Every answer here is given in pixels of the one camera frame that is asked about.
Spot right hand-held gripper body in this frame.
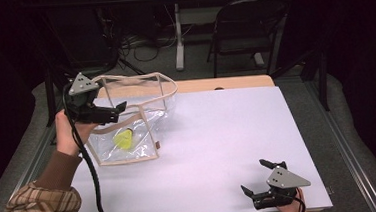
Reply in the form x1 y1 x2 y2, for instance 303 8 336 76
249 159 313 212

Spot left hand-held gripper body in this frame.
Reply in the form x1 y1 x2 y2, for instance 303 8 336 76
61 69 122 129

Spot yellow shuttlecock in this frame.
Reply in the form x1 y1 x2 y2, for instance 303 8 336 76
111 127 135 151

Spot clear bag with beige trim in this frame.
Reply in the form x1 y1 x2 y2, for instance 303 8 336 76
82 70 184 168

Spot person's right hand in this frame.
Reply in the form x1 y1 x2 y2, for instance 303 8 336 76
275 187 309 212

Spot person's left hand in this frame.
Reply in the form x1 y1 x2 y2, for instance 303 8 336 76
53 106 100 158

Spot white table mat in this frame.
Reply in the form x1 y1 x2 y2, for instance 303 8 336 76
59 81 334 212

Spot white desk with metal leg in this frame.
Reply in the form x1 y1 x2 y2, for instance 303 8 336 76
152 0 302 73

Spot black folding chair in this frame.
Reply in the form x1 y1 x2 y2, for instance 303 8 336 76
203 0 293 79

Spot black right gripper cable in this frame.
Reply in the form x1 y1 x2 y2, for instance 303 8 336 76
291 187 308 212

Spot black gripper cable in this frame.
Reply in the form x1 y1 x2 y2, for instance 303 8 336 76
291 187 308 212
61 80 111 212

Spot black metal frame post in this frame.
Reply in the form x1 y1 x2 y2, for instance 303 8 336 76
41 66 59 128

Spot tangle of floor cables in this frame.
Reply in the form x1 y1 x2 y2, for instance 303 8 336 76
117 30 178 65

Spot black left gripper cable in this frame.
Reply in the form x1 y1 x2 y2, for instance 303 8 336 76
61 80 111 212

